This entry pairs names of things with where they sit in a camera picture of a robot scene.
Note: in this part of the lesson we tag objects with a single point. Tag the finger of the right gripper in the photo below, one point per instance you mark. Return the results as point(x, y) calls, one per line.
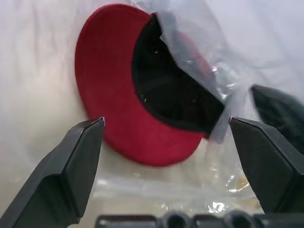
point(282, 111)

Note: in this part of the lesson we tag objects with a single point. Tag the red cap with black lining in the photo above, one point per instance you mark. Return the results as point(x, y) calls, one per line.
point(107, 83)

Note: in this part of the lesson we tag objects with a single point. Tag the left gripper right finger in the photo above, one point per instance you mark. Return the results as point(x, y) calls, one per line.
point(273, 171)

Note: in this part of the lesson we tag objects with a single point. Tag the large clear plastic bag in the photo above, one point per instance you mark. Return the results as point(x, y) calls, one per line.
point(202, 35)

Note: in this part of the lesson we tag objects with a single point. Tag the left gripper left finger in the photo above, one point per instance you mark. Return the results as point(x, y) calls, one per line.
point(52, 180)

